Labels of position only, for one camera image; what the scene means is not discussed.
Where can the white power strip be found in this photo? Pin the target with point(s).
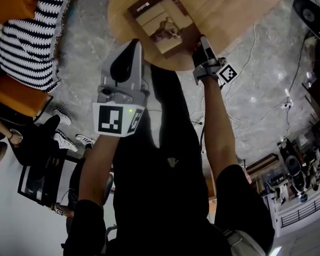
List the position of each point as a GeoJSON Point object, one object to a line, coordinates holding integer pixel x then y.
{"type": "Point", "coordinates": [287, 105]}

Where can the black chair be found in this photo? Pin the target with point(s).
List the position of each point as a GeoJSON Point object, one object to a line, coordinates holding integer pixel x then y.
{"type": "Point", "coordinates": [46, 104]}

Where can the black white sneaker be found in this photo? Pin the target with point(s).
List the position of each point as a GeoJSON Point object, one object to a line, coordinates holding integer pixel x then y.
{"type": "Point", "coordinates": [85, 139]}

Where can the person's black shirt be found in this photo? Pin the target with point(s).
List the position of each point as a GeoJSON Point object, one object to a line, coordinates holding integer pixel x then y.
{"type": "Point", "coordinates": [162, 209]}

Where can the black metal railing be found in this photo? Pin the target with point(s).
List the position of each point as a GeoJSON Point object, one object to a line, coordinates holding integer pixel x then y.
{"type": "Point", "coordinates": [306, 209]}

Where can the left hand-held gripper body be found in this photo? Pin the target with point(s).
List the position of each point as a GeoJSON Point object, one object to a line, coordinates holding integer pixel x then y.
{"type": "Point", "coordinates": [109, 119]}

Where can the black white striped sofa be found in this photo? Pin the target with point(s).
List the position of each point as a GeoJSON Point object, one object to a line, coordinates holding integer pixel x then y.
{"type": "Point", "coordinates": [29, 49]}

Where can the white round disc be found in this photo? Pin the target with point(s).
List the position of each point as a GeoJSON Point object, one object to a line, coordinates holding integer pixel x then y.
{"type": "Point", "coordinates": [15, 130]}

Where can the person's right forearm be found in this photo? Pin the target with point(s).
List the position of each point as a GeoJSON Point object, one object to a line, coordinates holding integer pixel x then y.
{"type": "Point", "coordinates": [218, 127]}

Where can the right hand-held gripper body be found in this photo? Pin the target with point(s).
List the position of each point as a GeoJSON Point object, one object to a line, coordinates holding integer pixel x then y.
{"type": "Point", "coordinates": [226, 73]}

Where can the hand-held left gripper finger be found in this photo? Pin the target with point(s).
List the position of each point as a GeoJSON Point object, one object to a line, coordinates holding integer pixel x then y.
{"type": "Point", "coordinates": [106, 73]}
{"type": "Point", "coordinates": [138, 73]}

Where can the white black standing device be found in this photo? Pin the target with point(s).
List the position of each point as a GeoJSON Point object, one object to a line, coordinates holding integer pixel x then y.
{"type": "Point", "coordinates": [296, 175]}

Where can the person's left forearm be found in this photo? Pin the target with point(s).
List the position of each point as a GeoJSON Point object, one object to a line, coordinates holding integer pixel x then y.
{"type": "Point", "coordinates": [98, 167]}

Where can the black glass cabinet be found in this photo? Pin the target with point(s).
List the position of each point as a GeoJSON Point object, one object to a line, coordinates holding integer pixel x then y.
{"type": "Point", "coordinates": [34, 185]}

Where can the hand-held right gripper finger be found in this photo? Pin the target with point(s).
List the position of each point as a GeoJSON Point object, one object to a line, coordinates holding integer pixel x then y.
{"type": "Point", "coordinates": [200, 57]}
{"type": "Point", "coordinates": [208, 52]}

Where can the orange sofa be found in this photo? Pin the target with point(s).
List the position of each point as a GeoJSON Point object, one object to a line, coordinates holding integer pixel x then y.
{"type": "Point", "coordinates": [16, 95]}

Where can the brown magazine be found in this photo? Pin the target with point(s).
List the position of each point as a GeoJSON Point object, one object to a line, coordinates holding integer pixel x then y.
{"type": "Point", "coordinates": [162, 23]}

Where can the person's black trousers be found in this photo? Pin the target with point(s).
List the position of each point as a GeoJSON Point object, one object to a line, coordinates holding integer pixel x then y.
{"type": "Point", "coordinates": [170, 103]}

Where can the wooden coffee table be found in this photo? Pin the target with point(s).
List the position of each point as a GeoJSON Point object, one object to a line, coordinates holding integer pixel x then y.
{"type": "Point", "coordinates": [229, 9]}

